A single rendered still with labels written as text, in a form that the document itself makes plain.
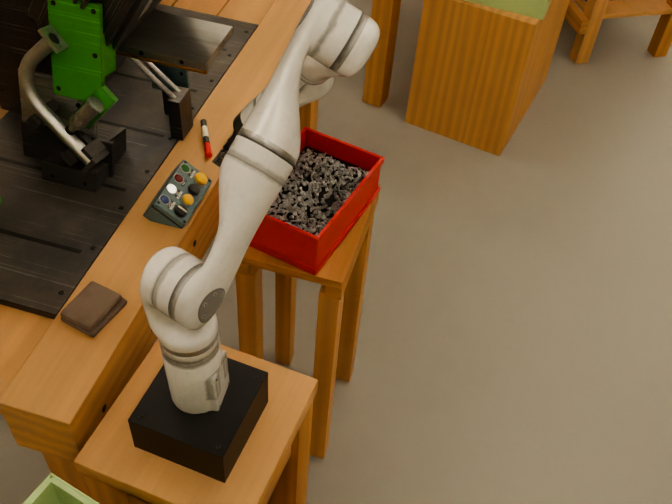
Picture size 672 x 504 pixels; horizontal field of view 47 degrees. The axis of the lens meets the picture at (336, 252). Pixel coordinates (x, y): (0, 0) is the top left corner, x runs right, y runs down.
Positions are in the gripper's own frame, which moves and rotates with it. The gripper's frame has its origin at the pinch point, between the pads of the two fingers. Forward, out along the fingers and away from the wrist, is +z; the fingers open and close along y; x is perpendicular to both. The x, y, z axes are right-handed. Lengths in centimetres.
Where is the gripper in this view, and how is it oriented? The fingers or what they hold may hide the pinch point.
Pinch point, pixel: (221, 158)
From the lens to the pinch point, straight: 166.1
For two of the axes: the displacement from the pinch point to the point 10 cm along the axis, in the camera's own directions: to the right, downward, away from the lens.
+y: -2.8, 6.9, -6.7
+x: 7.5, 5.9, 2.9
